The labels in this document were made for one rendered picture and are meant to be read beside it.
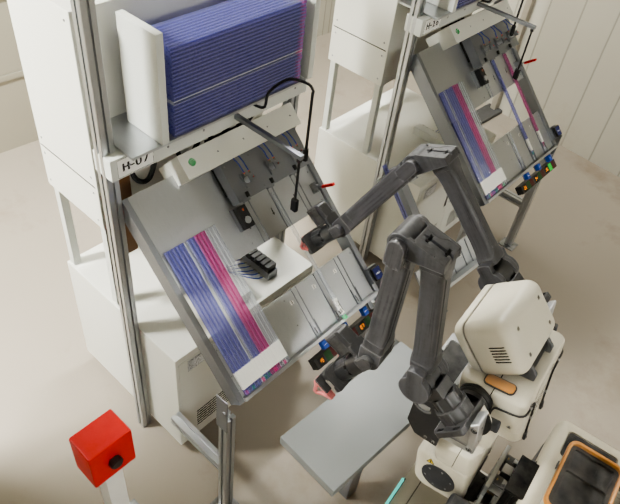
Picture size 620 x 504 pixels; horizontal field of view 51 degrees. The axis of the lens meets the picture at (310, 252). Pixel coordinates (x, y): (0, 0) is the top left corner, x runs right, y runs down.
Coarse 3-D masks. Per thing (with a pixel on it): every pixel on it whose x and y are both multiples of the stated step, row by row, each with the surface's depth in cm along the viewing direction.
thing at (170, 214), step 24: (144, 192) 192; (168, 192) 196; (192, 192) 201; (216, 192) 206; (264, 192) 216; (288, 192) 222; (312, 192) 228; (144, 216) 190; (168, 216) 195; (192, 216) 200; (216, 216) 204; (264, 216) 215; (168, 240) 194; (240, 240) 208; (264, 240) 213; (168, 264) 192
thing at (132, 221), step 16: (128, 208) 187; (128, 224) 190; (144, 240) 188; (160, 256) 190; (160, 272) 191; (176, 288) 191; (176, 304) 194; (192, 320) 193; (192, 336) 197; (208, 352) 195; (224, 368) 196; (224, 384) 198; (240, 400) 197
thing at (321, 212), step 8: (312, 208) 202; (320, 208) 201; (328, 208) 203; (312, 216) 203; (320, 216) 203; (328, 216) 202; (336, 216) 203; (320, 224) 203; (328, 224) 201; (336, 232) 198
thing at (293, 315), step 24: (336, 264) 229; (312, 288) 221; (336, 288) 227; (360, 288) 234; (264, 312) 209; (288, 312) 214; (312, 312) 220; (336, 312) 226; (288, 336) 213; (312, 336) 218
